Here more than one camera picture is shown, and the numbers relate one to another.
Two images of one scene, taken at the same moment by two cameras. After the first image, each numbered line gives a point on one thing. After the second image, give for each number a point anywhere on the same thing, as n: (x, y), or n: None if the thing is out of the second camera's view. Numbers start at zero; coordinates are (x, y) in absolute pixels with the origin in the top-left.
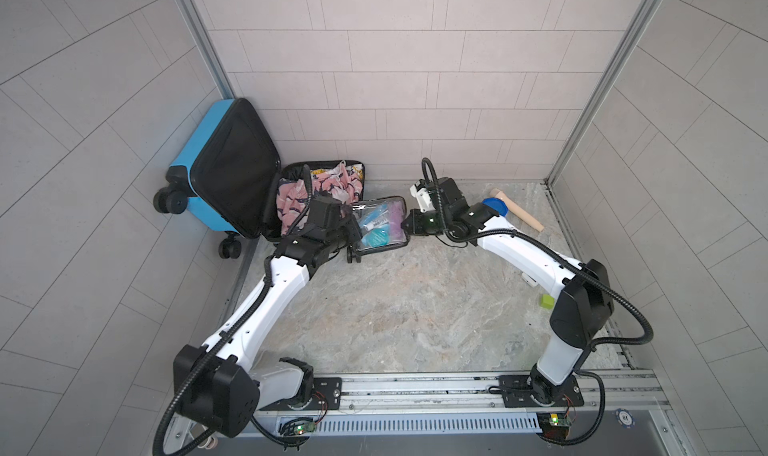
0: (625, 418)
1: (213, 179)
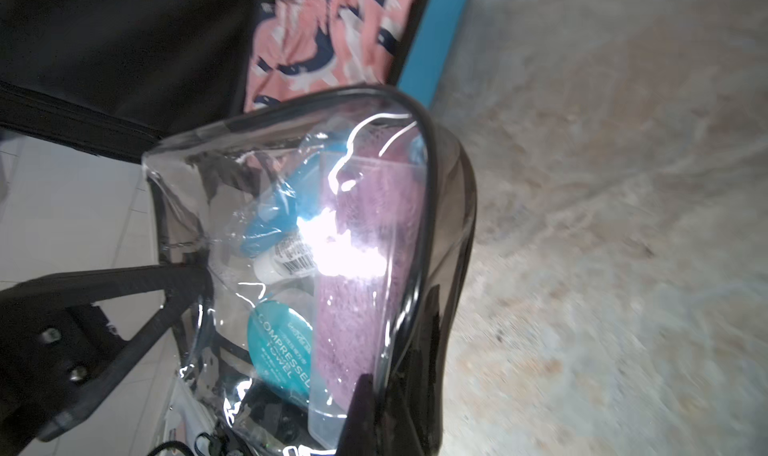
0: None
1: (118, 62)
